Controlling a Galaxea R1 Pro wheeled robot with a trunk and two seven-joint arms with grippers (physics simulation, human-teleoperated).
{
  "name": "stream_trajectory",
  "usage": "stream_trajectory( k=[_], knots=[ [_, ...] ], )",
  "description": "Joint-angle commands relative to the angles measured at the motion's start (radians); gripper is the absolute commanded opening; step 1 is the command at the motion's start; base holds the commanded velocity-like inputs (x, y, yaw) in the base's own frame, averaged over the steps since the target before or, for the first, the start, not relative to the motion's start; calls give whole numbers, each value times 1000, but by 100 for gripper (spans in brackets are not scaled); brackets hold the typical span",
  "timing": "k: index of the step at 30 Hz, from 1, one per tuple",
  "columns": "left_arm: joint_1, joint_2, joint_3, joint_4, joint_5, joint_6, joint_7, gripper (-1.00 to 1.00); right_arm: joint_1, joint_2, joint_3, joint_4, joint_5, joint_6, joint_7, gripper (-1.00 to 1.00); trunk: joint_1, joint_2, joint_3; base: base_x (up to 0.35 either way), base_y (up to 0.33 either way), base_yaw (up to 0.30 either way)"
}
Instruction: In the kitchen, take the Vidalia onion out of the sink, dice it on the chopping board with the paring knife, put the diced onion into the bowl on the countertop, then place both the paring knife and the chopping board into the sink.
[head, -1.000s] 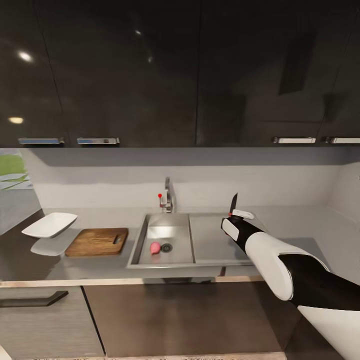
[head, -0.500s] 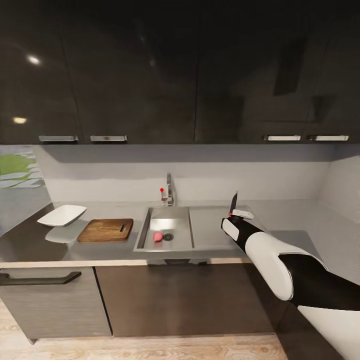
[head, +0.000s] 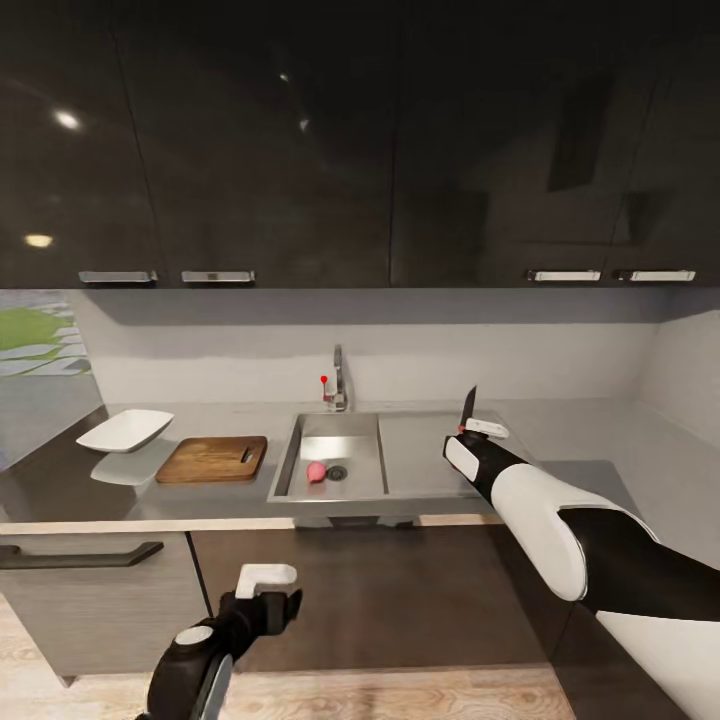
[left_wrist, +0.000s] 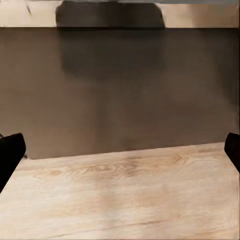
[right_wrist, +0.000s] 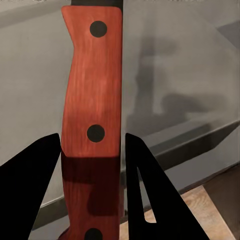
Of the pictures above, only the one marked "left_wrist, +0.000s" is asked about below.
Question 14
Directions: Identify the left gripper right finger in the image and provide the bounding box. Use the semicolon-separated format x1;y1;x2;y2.
224;133;240;173

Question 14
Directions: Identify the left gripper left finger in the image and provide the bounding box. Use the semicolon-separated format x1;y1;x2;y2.
0;133;26;193

